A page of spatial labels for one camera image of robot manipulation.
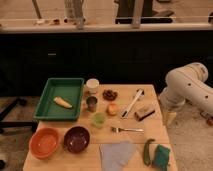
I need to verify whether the light blue towel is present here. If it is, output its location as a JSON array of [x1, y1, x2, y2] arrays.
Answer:
[[99, 141, 136, 171]]

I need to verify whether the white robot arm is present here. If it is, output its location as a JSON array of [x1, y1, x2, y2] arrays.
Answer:
[[158, 62, 213, 125]]

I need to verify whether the white paper cup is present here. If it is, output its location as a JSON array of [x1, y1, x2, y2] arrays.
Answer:
[[86, 78, 99, 94]]

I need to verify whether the small metal cup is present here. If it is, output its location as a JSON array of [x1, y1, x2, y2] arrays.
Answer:
[[86, 96, 98, 112]]

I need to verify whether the light green plastic cup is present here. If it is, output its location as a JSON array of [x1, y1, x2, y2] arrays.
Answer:
[[92, 113, 106, 128]]

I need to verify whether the red yellow apple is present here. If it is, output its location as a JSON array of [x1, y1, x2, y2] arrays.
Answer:
[[107, 103, 119, 116]]

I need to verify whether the silver metal fork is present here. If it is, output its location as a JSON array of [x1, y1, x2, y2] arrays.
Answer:
[[111, 127, 144, 133]]

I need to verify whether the green plastic tray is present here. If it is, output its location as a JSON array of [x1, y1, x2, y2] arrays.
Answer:
[[34, 78, 84, 121]]

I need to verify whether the tan black eraser block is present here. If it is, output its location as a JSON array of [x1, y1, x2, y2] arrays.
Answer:
[[134, 106, 155, 121]]

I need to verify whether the dark maroon bowl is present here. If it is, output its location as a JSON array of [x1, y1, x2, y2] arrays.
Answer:
[[63, 126, 90, 154]]

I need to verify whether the green cucumber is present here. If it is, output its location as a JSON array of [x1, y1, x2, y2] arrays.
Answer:
[[143, 138, 155, 166]]

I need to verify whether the orange bowl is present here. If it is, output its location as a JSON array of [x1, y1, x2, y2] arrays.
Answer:
[[29, 127, 60, 160]]

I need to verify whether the green sponge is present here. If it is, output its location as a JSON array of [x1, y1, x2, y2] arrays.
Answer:
[[152, 145, 170, 171]]

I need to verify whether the black office chair base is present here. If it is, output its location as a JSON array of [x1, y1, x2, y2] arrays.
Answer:
[[0, 97, 38, 134]]

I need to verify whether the white black handled utensil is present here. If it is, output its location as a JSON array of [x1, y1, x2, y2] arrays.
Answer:
[[121, 89, 144, 118]]

